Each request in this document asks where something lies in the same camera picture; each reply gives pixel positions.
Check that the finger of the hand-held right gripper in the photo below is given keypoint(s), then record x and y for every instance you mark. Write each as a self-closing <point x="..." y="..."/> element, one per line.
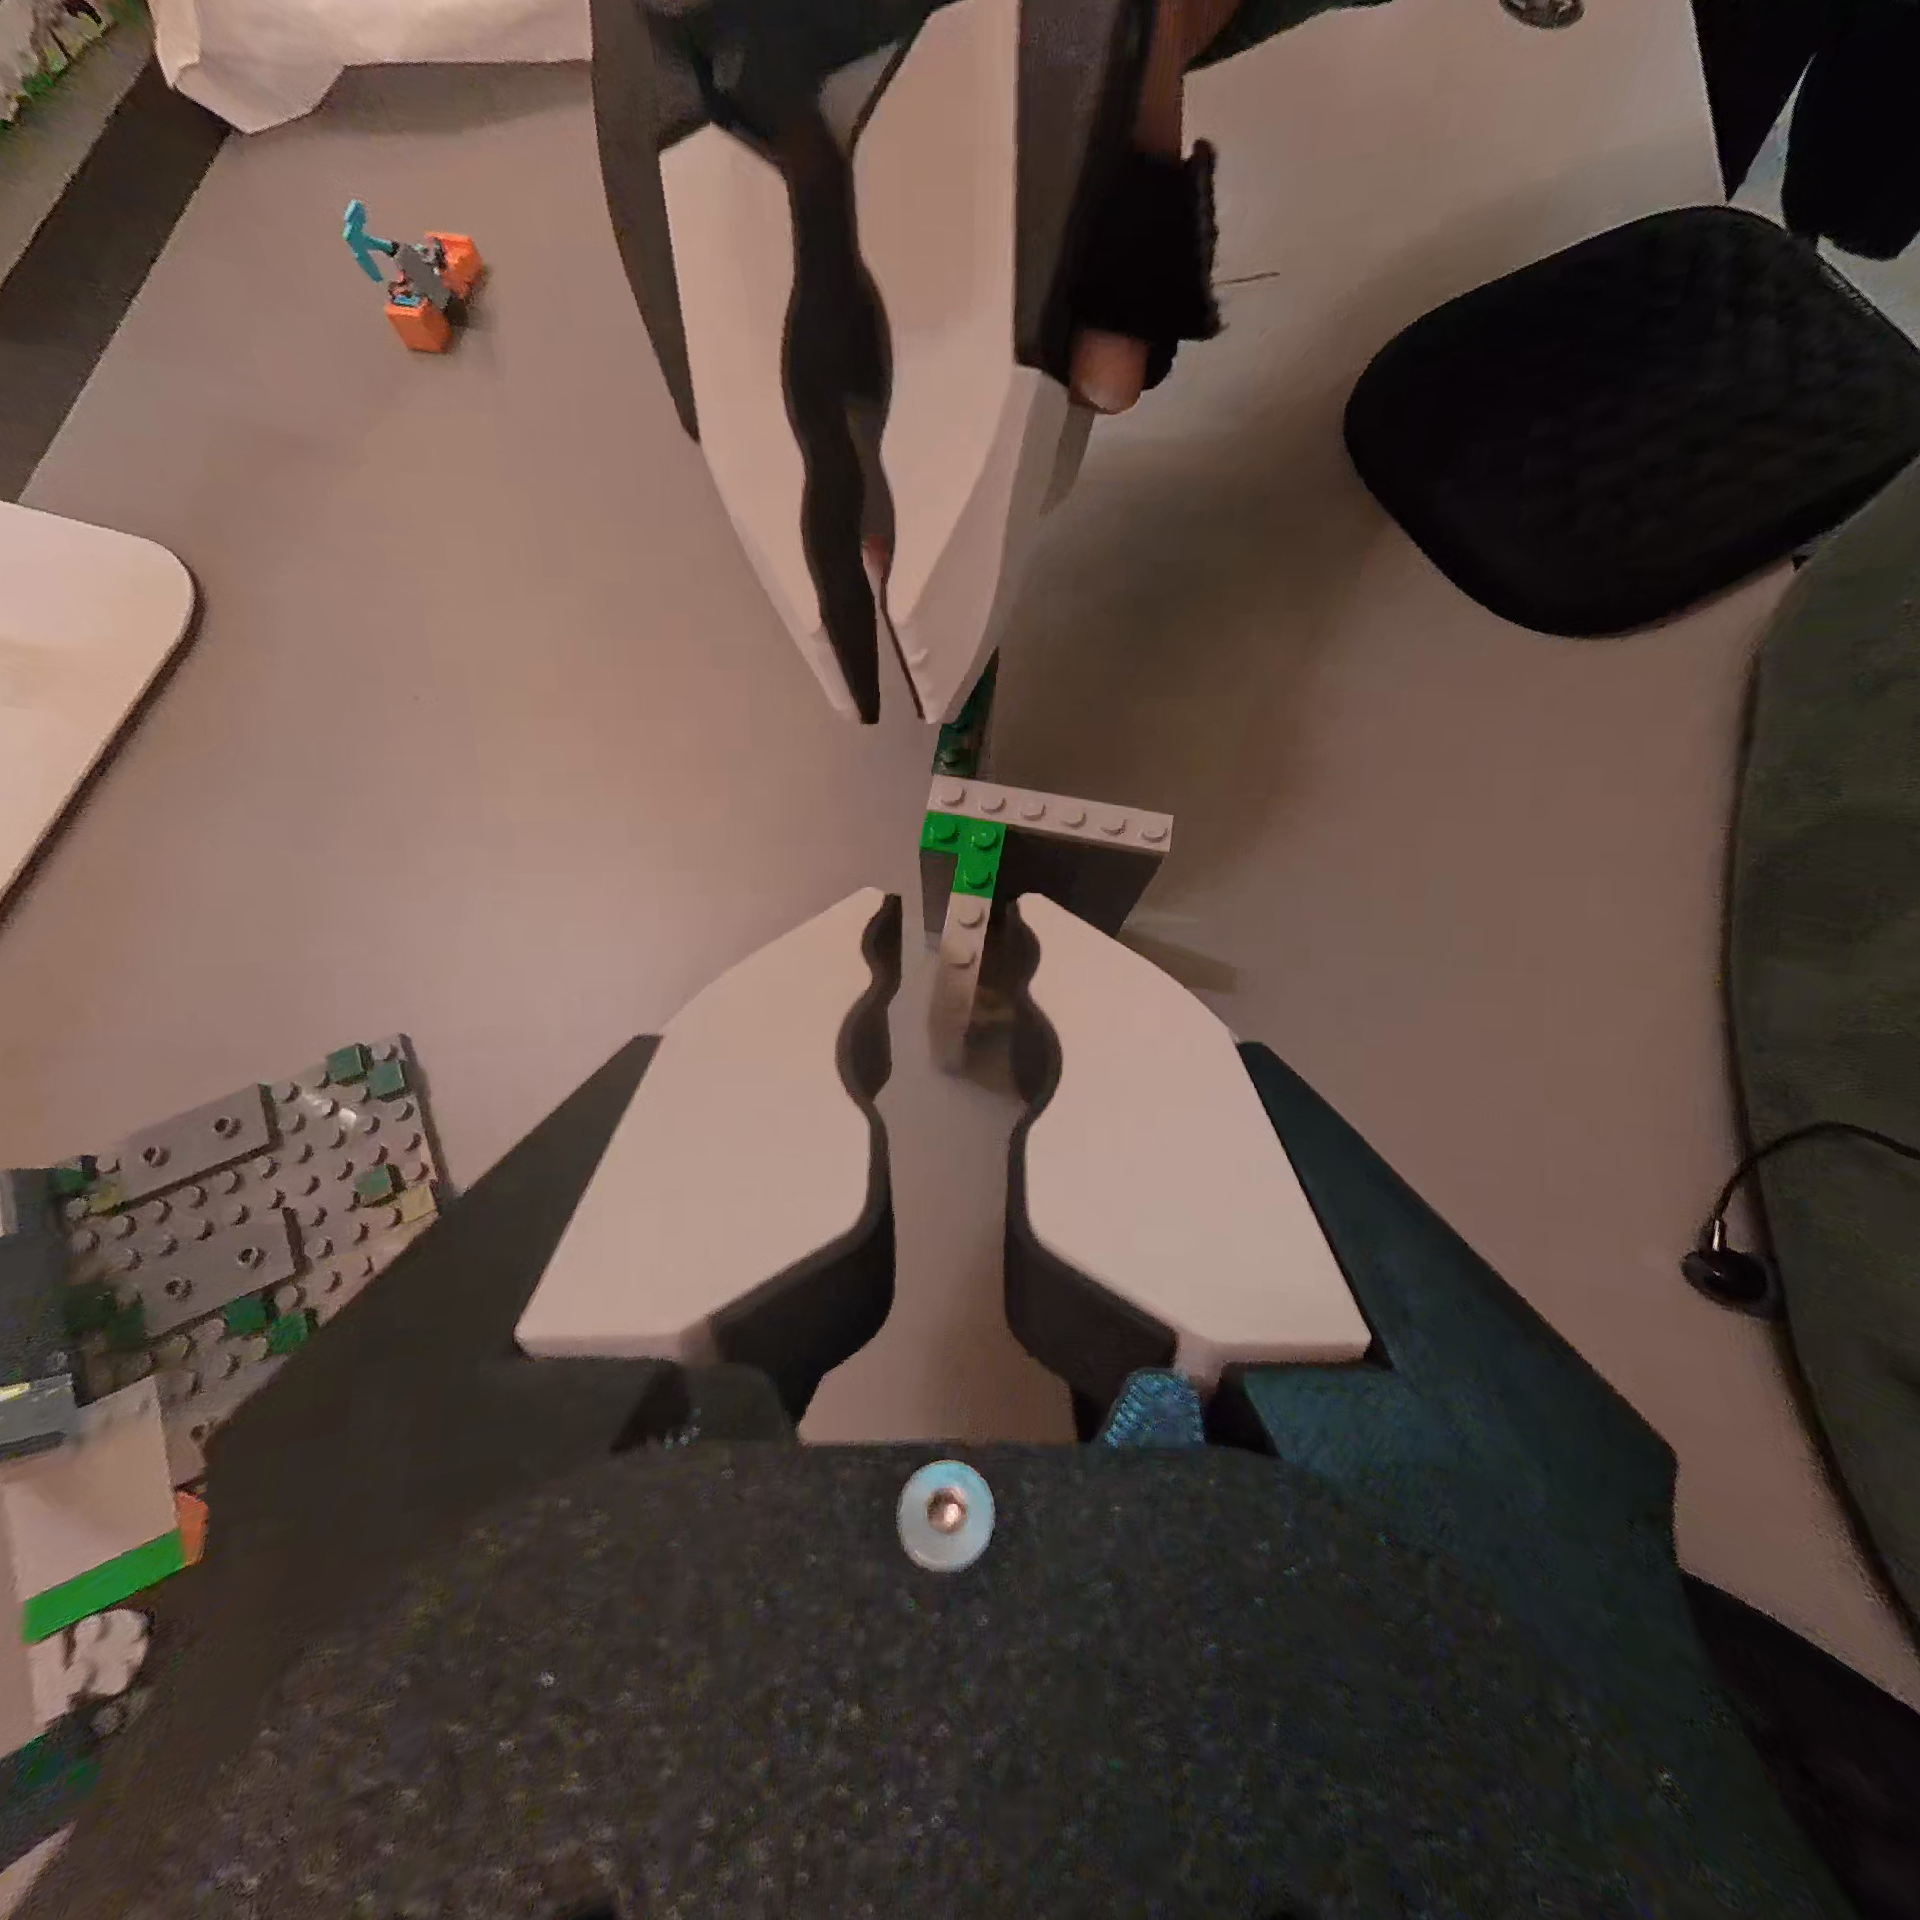
<point x="952" y="300"/>
<point x="737" y="330"/>

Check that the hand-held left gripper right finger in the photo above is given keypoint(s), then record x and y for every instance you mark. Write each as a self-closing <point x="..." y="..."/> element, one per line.
<point x="1201" y="1184"/>

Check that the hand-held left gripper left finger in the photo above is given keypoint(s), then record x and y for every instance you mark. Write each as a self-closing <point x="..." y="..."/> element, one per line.
<point x="704" y="1184"/>

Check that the dark grey cross wall piece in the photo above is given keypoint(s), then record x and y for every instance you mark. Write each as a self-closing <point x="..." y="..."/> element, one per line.
<point x="1087" y="883"/>

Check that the short light grey plate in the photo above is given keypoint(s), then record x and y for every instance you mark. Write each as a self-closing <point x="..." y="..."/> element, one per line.
<point x="969" y="919"/>

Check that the long light grey plate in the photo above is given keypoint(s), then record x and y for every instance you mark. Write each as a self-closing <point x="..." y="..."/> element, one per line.
<point x="1079" y="817"/>

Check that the small green corner plate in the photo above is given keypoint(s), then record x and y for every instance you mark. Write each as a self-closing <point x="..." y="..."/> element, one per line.
<point x="969" y="841"/>

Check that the dark green plate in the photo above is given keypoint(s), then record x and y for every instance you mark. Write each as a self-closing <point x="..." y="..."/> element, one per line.
<point x="969" y="727"/>

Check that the round desk grommet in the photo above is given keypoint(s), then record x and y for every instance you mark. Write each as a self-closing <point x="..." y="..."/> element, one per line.
<point x="1543" y="9"/>

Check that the person's right hand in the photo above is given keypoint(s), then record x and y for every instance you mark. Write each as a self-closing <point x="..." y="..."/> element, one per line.
<point x="1148" y="255"/>

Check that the white paper bag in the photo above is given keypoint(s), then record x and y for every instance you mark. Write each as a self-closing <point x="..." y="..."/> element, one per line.
<point x="374" y="36"/>

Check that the orange brick mini build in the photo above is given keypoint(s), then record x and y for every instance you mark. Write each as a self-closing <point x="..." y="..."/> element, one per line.
<point x="419" y="307"/>

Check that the grey brick build on baseplate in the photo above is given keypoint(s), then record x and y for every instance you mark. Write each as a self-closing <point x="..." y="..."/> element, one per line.
<point x="194" y="1201"/>

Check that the green toy box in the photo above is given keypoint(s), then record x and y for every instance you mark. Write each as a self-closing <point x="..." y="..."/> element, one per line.
<point x="60" y="52"/>

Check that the black mesh cushion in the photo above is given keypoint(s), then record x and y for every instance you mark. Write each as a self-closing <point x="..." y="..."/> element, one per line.
<point x="1619" y="419"/>

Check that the dark cloth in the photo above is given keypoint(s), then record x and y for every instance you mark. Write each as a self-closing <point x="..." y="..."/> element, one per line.
<point x="1830" y="1770"/>
<point x="1846" y="105"/>

